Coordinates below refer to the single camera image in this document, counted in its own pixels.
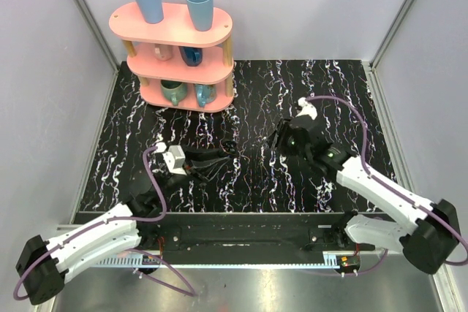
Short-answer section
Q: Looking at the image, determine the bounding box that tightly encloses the black earbud charging case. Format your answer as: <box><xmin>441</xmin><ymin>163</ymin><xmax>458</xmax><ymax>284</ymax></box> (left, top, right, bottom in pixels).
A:
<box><xmin>221</xmin><ymin>140</ymin><xmax>238</xmax><ymax>155</ymax></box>

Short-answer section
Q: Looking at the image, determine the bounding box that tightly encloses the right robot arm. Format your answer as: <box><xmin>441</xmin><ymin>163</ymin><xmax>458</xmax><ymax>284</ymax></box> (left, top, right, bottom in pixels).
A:
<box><xmin>268</xmin><ymin>115</ymin><xmax>461</xmax><ymax>275</ymax></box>

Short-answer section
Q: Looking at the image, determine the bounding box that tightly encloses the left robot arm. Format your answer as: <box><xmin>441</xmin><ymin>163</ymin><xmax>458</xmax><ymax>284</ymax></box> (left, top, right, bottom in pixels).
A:
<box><xmin>13</xmin><ymin>142</ymin><xmax>237</xmax><ymax>305</ymax></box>

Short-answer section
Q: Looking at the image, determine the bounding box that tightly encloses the blue butterfly mug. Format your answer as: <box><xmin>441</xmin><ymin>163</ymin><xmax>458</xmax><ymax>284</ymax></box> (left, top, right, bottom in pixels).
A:
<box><xmin>195</xmin><ymin>84</ymin><xmax>217</xmax><ymax>107</ymax></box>

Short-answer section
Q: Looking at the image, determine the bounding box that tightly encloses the green ceramic mug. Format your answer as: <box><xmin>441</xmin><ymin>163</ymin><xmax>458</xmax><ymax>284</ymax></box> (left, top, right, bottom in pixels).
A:
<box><xmin>161</xmin><ymin>80</ymin><xmax>188</xmax><ymax>106</ymax></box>

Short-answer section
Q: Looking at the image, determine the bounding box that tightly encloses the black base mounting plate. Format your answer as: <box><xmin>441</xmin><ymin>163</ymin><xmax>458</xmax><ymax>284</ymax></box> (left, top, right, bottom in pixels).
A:
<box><xmin>137</xmin><ymin>213</ymin><xmax>355</xmax><ymax>267</ymax></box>

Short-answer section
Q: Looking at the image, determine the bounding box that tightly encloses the pink three-tier wooden shelf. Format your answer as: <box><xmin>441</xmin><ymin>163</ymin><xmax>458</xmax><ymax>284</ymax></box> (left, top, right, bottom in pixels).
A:
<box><xmin>109</xmin><ymin>2</ymin><xmax>234</xmax><ymax>113</ymax></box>

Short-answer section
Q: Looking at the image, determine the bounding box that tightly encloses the dark blue mug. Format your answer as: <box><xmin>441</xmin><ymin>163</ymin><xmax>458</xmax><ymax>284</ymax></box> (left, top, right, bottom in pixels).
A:
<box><xmin>179</xmin><ymin>46</ymin><xmax>203</xmax><ymax>67</ymax></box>

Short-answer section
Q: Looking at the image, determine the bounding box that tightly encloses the left controller board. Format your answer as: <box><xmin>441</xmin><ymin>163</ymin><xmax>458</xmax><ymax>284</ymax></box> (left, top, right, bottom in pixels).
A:
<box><xmin>142</xmin><ymin>254</ymin><xmax>161</xmax><ymax>267</ymax></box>

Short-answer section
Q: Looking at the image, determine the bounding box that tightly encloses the controller board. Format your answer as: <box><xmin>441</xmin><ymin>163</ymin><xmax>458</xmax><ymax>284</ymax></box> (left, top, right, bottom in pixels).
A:
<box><xmin>339</xmin><ymin>255</ymin><xmax>361</xmax><ymax>270</ymax></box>
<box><xmin>142</xmin><ymin>254</ymin><xmax>161</xmax><ymax>267</ymax></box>

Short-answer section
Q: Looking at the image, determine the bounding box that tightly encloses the pink mug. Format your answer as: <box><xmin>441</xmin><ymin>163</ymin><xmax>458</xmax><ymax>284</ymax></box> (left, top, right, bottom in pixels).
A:
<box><xmin>154</xmin><ymin>44</ymin><xmax>173</xmax><ymax>61</ymax></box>

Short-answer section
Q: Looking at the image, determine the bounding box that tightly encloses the right controller board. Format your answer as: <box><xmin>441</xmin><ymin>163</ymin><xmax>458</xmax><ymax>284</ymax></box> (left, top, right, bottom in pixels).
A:
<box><xmin>339</xmin><ymin>255</ymin><xmax>361</xmax><ymax>270</ymax></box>

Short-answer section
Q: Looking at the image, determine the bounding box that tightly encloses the short light blue cup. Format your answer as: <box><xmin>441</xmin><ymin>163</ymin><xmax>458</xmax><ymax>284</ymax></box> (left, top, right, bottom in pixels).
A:
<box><xmin>186</xmin><ymin>0</ymin><xmax>214</xmax><ymax>31</ymax></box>

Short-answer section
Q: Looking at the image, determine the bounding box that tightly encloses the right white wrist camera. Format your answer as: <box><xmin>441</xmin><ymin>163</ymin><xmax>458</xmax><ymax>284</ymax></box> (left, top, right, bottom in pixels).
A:
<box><xmin>296</xmin><ymin>97</ymin><xmax>317</xmax><ymax>120</ymax></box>

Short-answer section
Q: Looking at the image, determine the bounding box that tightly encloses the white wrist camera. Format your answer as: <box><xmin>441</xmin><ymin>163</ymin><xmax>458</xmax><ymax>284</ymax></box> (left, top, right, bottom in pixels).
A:
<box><xmin>155</xmin><ymin>142</ymin><xmax>187</xmax><ymax>176</ymax></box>
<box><xmin>296</xmin><ymin>97</ymin><xmax>317</xmax><ymax>120</ymax></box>

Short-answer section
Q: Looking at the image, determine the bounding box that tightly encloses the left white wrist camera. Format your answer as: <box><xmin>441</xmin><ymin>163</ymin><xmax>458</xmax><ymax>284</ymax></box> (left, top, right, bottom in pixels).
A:
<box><xmin>155</xmin><ymin>142</ymin><xmax>187</xmax><ymax>176</ymax></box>

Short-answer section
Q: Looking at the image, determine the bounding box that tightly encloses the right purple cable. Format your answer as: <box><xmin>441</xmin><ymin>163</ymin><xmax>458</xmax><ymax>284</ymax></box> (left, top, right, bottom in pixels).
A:
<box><xmin>303</xmin><ymin>95</ymin><xmax>468</xmax><ymax>276</ymax></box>

